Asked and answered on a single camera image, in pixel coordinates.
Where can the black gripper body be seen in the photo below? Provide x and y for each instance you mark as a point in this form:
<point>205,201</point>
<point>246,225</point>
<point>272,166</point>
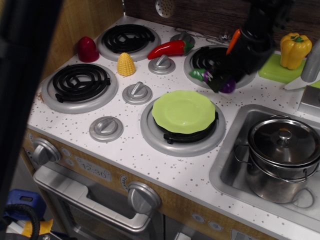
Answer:
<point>250,52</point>

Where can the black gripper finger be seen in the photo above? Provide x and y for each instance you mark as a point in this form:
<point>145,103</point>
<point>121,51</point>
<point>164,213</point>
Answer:
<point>220,81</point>

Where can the purple toy eggplant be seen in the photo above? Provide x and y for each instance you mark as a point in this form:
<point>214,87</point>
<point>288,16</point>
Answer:
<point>199,74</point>

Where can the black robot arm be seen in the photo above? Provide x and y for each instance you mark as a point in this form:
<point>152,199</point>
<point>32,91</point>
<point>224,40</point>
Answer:
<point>268,14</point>

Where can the light green plastic plate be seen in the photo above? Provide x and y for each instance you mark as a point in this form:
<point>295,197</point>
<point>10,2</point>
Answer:
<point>183,112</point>

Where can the back right black burner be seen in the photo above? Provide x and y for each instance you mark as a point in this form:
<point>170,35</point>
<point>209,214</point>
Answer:
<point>203,58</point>

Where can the black burner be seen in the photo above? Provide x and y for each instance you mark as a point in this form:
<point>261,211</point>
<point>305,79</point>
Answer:
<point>136,40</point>
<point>79,88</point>
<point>157,139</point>
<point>203,58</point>

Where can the orange toy carrot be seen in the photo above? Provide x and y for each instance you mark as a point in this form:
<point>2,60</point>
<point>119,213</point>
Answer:
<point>233,41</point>

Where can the green cutting board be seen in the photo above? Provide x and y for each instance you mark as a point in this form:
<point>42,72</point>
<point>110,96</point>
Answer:
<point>272,70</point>

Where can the yellow toy bell pepper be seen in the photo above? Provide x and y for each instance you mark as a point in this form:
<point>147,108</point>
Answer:
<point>294,48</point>

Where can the red toy chili pepper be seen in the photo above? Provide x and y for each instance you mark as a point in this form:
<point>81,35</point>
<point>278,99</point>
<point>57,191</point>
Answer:
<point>171,48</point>

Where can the silver stove knob back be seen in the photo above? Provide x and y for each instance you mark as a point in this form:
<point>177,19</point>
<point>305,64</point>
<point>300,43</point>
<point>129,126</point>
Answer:
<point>183,36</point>

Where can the silver stove knob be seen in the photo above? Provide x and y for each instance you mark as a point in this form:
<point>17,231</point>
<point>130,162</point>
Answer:
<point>162,65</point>
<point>106,129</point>
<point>137,94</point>
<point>183,36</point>

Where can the silver stove knob upper middle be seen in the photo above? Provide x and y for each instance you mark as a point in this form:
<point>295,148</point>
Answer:
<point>162,65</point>

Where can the white toy knife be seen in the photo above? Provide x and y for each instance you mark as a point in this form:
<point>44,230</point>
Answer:
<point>298,83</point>

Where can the silver stove knob centre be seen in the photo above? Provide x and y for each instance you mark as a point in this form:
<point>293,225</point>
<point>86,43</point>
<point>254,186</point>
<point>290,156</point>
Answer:
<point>137,94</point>

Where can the silver faucet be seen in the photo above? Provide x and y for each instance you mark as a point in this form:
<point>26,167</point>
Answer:
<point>310,101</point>

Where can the front right black burner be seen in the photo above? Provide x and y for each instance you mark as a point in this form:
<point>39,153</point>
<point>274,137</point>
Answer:
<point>157,139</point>

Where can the hanging metal strainer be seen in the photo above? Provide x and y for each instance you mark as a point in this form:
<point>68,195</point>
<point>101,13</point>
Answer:
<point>165,8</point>

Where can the back left black burner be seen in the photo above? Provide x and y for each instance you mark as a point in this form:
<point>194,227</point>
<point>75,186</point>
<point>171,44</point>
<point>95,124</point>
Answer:
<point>136,40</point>

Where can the yellow toy corn cob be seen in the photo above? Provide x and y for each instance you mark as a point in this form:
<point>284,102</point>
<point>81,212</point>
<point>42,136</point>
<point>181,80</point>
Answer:
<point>125,65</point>

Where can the silver sink basin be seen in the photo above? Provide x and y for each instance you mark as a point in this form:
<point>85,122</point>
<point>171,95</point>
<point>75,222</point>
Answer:
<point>228,175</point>

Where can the steel pot with lid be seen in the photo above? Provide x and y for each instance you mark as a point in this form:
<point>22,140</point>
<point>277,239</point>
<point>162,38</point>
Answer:
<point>281,155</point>

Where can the silver stove knob front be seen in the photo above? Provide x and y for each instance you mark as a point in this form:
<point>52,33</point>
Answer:
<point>106,129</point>

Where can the dark red toy fruit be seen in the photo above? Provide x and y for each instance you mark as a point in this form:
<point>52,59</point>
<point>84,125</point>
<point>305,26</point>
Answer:
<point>87,50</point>

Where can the front left black burner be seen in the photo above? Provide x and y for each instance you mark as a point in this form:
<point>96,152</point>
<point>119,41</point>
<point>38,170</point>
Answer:
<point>79,88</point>

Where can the right oven dial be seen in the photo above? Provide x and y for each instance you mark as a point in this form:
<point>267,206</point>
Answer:
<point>142,199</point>

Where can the oven dial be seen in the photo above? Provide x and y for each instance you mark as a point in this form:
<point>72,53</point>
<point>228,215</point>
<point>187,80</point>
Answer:
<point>142,199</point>
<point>45,152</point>

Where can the oven clock display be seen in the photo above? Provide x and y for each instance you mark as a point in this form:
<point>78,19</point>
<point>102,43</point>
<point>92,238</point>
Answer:
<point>94,169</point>

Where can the left oven dial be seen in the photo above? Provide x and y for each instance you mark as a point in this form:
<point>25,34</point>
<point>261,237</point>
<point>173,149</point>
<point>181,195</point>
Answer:
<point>45,152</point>

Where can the blue clamp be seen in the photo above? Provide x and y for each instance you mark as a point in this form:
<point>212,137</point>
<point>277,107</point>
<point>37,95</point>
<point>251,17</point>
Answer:
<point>19,200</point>

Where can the silver oven door handle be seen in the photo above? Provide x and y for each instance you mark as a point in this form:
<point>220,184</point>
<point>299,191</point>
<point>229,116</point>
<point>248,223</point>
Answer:
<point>76,193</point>

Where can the black camera frame post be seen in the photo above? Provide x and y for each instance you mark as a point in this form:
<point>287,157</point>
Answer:
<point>26,30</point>

